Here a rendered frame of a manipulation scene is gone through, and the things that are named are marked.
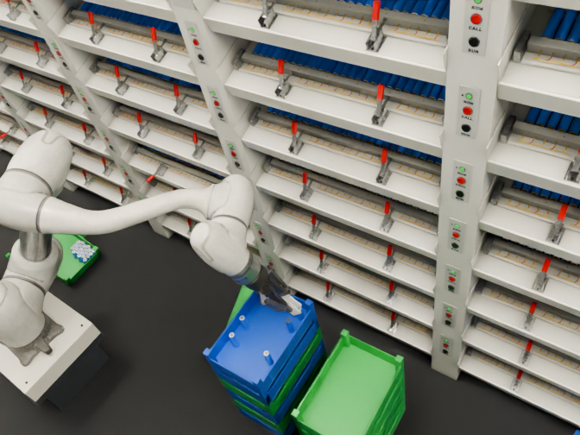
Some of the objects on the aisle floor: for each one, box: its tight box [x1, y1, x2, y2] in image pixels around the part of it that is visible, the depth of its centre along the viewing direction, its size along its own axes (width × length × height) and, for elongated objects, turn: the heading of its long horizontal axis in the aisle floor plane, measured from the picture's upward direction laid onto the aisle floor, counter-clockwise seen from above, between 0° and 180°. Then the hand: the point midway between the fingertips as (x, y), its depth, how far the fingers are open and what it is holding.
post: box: [432, 0, 528, 381], centre depth 135 cm, size 20×9×171 cm, turn 154°
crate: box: [53, 234, 101, 287], centre depth 253 cm, size 30×20×8 cm
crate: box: [236, 406, 296, 435], centre depth 197 cm, size 30×20×8 cm
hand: (291, 305), depth 166 cm, fingers closed, pressing on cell
